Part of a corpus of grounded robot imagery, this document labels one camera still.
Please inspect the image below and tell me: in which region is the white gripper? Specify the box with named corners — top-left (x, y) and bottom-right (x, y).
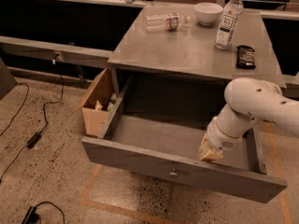
top-left (198, 117), bottom-right (242, 161)

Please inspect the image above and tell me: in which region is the grey top drawer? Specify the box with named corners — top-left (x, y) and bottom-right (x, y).
top-left (82, 74), bottom-right (287, 203)

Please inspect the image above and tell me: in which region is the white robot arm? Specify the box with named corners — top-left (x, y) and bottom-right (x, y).
top-left (198, 77), bottom-right (299, 161)

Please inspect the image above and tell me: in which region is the grey drawer cabinet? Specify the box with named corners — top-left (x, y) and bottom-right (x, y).
top-left (108, 3), bottom-right (286, 123)

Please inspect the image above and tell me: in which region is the open cardboard box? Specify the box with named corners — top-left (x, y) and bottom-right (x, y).
top-left (73, 68), bottom-right (115, 137)

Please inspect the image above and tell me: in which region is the white ceramic bowl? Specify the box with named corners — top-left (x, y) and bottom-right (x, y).
top-left (194, 2), bottom-right (223, 25)

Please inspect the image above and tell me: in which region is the lying empty plastic bottle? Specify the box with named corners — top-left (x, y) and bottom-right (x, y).
top-left (145, 12), bottom-right (190, 32)

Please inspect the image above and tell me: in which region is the upright clear water bottle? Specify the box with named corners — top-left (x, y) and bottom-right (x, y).
top-left (215, 0), bottom-right (244, 49)

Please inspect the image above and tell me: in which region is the black power adapter with cable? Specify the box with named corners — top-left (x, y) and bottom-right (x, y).
top-left (0, 82), bottom-right (64, 183)

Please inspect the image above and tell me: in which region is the black plug with cable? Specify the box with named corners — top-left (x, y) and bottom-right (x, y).
top-left (21, 201), bottom-right (65, 224)

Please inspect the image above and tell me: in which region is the grey metal rail shelf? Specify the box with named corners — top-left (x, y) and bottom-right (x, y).
top-left (0, 36), bottom-right (112, 68)

